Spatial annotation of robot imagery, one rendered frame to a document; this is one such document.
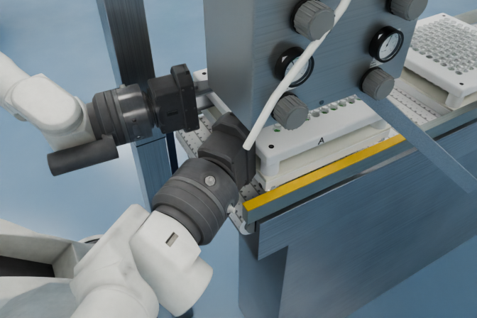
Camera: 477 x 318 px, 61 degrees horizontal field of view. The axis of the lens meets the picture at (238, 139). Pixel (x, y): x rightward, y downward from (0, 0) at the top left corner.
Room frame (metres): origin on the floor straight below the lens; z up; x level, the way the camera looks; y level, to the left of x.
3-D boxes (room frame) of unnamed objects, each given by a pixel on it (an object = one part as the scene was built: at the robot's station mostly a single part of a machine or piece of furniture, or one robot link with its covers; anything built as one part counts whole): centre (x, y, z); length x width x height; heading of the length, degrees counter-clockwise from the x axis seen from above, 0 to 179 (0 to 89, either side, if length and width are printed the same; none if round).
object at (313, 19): (0.34, -0.07, 1.13); 0.03 x 0.03 x 0.04; 29
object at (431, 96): (0.77, -0.45, 0.81); 0.24 x 0.24 x 0.02; 30
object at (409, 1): (0.40, -0.17, 1.12); 0.03 x 0.03 x 0.04; 29
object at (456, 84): (0.77, -0.45, 0.86); 0.25 x 0.24 x 0.02; 30
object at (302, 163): (0.56, -0.09, 0.85); 0.24 x 0.24 x 0.02; 29
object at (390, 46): (0.40, -0.16, 1.07); 0.04 x 0.01 x 0.04; 119
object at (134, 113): (0.53, 0.13, 0.89); 0.12 x 0.10 x 0.13; 111
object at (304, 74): (0.34, -0.05, 1.08); 0.04 x 0.01 x 0.04; 119
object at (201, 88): (0.56, 0.05, 0.92); 0.06 x 0.03 x 0.02; 111
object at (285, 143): (0.56, -0.09, 0.90); 0.25 x 0.24 x 0.02; 29
